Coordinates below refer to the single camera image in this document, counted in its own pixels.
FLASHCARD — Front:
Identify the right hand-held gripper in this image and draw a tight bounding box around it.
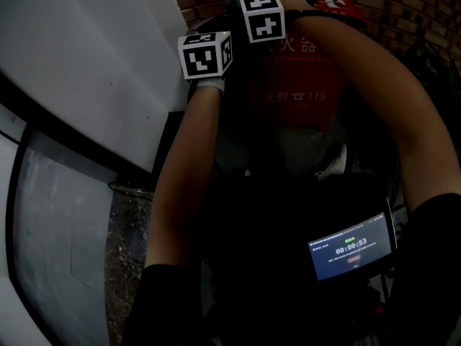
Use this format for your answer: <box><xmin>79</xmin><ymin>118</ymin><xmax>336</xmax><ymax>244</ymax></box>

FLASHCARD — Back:
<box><xmin>237</xmin><ymin>0</ymin><xmax>287</xmax><ymax>45</ymax></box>

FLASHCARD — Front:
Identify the person's black clothing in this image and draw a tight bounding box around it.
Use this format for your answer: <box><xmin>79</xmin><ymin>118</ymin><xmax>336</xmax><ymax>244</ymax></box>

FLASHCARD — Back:
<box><xmin>122</xmin><ymin>169</ymin><xmax>461</xmax><ymax>346</ymax></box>

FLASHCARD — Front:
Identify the person's left forearm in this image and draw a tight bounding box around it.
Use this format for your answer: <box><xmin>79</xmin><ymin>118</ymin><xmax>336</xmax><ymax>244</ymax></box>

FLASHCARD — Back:
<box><xmin>146</xmin><ymin>81</ymin><xmax>226</xmax><ymax>268</ymax></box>

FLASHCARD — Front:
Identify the black smartphone with lit screen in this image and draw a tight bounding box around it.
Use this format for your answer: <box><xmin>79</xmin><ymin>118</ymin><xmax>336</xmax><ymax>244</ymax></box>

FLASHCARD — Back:
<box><xmin>307</xmin><ymin>197</ymin><xmax>399</xmax><ymax>283</ymax></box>

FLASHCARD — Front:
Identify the green potted plant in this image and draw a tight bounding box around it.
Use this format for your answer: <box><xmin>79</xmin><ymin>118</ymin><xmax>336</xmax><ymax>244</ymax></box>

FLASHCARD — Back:
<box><xmin>405</xmin><ymin>37</ymin><xmax>461</xmax><ymax>100</ymax></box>

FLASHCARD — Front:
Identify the red fire extinguisher cabinet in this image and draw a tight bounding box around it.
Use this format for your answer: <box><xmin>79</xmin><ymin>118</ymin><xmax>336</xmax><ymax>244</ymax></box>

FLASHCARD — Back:
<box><xmin>230</xmin><ymin>0</ymin><xmax>369</xmax><ymax>131</ymax></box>

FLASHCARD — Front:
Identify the person's white shoe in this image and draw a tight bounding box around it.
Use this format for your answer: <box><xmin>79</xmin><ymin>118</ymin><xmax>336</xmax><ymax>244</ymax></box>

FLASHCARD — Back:
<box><xmin>314</xmin><ymin>143</ymin><xmax>349</xmax><ymax>182</ymax></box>

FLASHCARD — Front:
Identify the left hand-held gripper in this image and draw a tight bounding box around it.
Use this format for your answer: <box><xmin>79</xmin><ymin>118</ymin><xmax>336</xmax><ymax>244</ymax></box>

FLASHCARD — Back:
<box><xmin>177</xmin><ymin>30</ymin><xmax>234</xmax><ymax>81</ymax></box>

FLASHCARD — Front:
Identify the person's right forearm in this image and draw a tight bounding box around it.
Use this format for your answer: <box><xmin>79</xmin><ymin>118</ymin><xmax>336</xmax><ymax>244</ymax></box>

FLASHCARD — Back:
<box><xmin>290</xmin><ymin>14</ymin><xmax>461</xmax><ymax>214</ymax></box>

